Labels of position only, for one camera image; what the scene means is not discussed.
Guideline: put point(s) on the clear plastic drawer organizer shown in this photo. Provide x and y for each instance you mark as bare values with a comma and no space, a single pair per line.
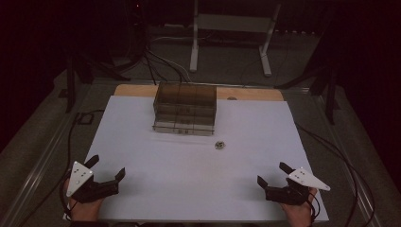
185,108

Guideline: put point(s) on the person's right hand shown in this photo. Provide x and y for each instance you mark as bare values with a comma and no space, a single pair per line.
299,216

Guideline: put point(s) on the person's left hand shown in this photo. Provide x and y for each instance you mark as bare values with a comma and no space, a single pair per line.
83,210

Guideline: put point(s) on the aluminium frame rail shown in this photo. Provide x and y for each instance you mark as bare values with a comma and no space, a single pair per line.
350,157
41,164

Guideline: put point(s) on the small round metallic object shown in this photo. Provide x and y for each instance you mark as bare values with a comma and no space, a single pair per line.
219,145

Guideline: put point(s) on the black stand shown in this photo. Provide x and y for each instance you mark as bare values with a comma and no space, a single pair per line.
327,85
78,71

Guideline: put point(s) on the white table mat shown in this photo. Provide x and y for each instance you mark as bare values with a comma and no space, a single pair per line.
195,179

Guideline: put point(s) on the white metal stand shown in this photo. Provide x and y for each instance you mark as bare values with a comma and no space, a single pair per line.
233,23

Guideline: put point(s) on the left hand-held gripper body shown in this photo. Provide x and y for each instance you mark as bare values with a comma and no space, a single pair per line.
94,189

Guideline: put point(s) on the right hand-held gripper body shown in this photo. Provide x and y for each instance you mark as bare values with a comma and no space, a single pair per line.
285,194

